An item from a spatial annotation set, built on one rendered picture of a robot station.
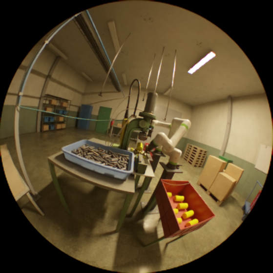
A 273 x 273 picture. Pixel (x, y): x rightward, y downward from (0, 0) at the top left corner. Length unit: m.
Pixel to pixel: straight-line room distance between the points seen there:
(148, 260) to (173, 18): 4.30
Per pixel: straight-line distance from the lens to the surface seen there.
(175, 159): 1.08
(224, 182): 2.73
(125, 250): 1.36
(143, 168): 0.63
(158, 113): 6.64
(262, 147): 4.56
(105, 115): 6.77
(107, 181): 0.58
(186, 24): 3.02
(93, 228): 1.41
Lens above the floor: 1.34
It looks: 8 degrees down
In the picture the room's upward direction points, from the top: 14 degrees clockwise
